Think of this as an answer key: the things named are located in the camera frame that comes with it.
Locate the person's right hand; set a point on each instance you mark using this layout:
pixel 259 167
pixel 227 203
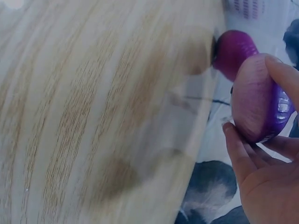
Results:
pixel 271 186

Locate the white perforated basket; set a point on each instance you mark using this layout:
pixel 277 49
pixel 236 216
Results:
pixel 247 8

